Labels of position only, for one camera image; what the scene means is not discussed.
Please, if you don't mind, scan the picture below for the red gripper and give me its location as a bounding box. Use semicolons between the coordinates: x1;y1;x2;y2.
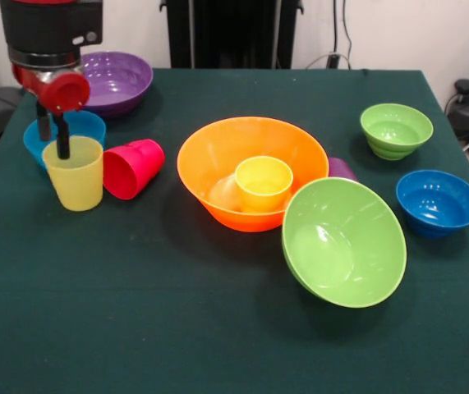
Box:
10;63;92;161

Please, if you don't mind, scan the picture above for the translucent yellow-green cup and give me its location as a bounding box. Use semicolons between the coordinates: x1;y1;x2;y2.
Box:
42;135;105;213

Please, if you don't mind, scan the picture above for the red cup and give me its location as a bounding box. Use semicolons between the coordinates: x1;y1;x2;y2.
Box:
102;138;167;201

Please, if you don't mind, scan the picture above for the large orange bowl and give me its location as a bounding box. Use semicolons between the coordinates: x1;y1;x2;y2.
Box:
176;116;331;234

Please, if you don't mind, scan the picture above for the yellow cup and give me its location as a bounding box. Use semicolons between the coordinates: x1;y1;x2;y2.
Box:
234;155;294;213

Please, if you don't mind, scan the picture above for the purple cup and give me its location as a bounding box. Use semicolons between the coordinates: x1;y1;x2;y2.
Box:
327;157;361;184

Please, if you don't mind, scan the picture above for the large green bowl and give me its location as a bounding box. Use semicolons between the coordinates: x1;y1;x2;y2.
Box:
281;176;408;309

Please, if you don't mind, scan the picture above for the light blue bowl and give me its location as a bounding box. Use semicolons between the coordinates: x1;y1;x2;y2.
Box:
22;109;108;169

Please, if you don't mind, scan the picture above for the large purple bowl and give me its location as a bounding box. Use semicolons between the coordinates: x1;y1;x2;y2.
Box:
78;50;154;121

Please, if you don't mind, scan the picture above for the dark green table cloth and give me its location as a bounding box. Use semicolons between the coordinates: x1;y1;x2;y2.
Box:
0;66;469;394

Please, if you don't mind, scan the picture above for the small green bowl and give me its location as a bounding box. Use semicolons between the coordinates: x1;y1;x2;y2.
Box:
359;103;435;163

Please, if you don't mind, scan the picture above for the dark blue bowl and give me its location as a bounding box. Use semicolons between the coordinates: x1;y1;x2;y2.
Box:
395;169;469;241

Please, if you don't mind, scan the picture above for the black hanging cable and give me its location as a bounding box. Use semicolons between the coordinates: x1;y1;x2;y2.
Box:
325;0;356;70

